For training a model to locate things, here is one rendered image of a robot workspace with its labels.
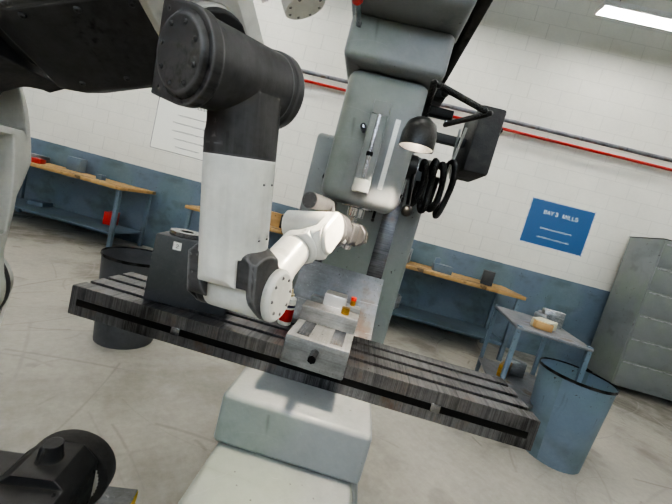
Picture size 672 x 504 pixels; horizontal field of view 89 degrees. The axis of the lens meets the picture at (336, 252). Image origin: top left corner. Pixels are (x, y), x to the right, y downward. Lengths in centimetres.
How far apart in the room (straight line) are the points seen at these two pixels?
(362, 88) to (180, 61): 56
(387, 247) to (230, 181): 95
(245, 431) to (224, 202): 57
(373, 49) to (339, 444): 88
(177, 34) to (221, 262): 24
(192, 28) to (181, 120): 565
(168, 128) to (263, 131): 571
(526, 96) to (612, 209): 200
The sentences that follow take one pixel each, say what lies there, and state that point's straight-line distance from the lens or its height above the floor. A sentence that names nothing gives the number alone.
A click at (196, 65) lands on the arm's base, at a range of 40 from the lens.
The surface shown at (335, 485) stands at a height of 72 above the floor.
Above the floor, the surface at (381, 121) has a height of 151.
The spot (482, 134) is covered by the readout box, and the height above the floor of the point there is 163.
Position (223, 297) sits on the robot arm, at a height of 112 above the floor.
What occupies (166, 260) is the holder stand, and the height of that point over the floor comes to 104.
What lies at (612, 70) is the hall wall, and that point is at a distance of 646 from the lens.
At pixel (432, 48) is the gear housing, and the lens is 91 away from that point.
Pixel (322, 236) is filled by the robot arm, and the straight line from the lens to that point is 64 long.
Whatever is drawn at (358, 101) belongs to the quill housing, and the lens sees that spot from 90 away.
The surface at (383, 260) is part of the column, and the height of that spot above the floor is 115.
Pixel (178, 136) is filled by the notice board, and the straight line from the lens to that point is 602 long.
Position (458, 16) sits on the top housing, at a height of 173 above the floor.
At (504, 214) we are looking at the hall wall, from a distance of 552.
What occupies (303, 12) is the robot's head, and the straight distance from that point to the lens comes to 67.
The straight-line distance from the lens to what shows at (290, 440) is 85.
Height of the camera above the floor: 128
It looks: 6 degrees down
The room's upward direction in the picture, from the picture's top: 15 degrees clockwise
